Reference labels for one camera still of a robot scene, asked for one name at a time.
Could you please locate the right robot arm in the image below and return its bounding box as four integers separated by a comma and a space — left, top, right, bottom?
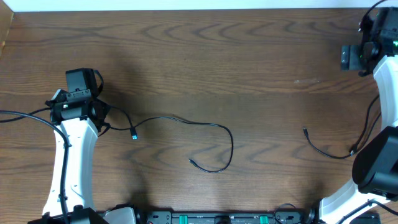
310, 7, 397, 223

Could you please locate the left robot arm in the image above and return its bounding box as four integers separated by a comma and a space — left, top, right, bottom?
36, 68, 107, 223

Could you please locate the right camera black cable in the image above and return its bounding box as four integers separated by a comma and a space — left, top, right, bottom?
357, 0, 388, 34

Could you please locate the camera black cable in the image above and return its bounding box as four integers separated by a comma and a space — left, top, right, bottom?
357, 0, 388, 34
0, 107, 72, 224

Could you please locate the left camera black cable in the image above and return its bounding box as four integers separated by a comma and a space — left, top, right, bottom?
0, 107, 72, 224

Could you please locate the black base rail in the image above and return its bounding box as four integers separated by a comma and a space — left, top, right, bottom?
102, 203, 382, 224

